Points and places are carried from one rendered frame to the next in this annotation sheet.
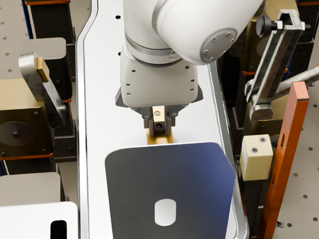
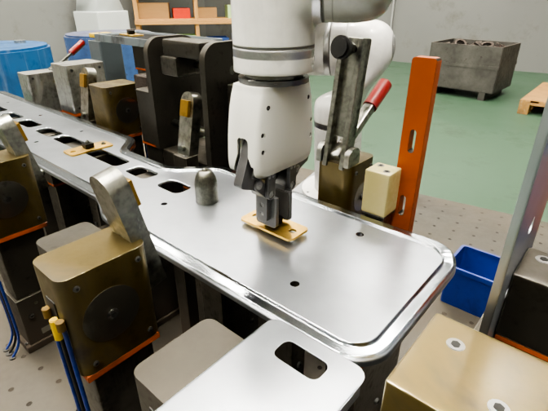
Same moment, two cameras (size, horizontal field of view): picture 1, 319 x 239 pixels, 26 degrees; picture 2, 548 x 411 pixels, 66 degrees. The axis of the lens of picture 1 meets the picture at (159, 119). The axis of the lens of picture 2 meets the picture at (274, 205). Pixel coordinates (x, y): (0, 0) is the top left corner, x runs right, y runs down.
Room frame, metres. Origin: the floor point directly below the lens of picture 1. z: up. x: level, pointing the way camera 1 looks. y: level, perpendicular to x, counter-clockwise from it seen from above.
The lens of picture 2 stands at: (0.28, 0.32, 1.27)
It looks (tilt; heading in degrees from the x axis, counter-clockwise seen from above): 27 degrees down; 316
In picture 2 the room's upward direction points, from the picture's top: straight up
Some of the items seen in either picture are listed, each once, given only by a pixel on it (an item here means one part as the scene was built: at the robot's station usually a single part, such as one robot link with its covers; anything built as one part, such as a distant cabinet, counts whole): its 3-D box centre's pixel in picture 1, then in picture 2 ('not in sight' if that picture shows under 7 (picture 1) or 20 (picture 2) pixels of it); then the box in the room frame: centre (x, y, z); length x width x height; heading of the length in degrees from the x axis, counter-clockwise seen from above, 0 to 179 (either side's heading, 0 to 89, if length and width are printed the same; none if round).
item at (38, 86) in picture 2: not in sight; (57, 130); (1.67, -0.09, 0.88); 0.12 x 0.07 x 0.36; 95
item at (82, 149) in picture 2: not in sight; (88, 146); (1.07, 0.04, 1.01); 0.08 x 0.04 x 0.01; 94
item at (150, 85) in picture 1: (159, 68); (273, 119); (0.60, 0.00, 1.14); 0.10 x 0.07 x 0.11; 95
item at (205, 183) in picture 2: not in sight; (206, 189); (0.73, 0.01, 1.02); 0.03 x 0.03 x 0.07
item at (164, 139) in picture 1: (159, 128); (273, 220); (0.60, 0.00, 1.01); 0.08 x 0.04 x 0.01; 5
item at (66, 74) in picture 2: not in sight; (98, 139); (1.41, -0.11, 0.90); 0.13 x 0.08 x 0.41; 95
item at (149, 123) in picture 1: (141, 114); (260, 202); (0.60, 0.02, 1.05); 0.03 x 0.03 x 0.07; 5
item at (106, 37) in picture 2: not in sight; (155, 39); (1.33, -0.27, 1.16); 0.37 x 0.14 x 0.02; 5
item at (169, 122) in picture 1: (176, 112); (286, 189); (0.61, -0.02, 1.05); 0.03 x 0.03 x 0.07; 5
